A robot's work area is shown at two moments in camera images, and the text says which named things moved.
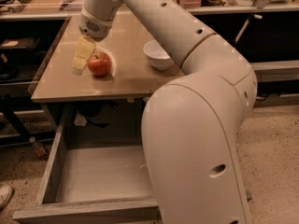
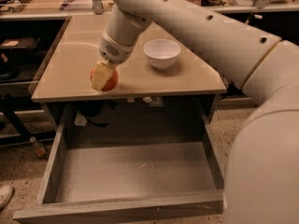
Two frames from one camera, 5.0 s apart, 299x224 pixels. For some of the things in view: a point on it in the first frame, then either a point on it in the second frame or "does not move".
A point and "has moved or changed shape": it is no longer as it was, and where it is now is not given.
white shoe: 7,193 does not move
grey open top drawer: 95,175 does not move
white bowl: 157,56 does not move
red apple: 99,63 has moved or changed shape
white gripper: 94,27 → 116,51
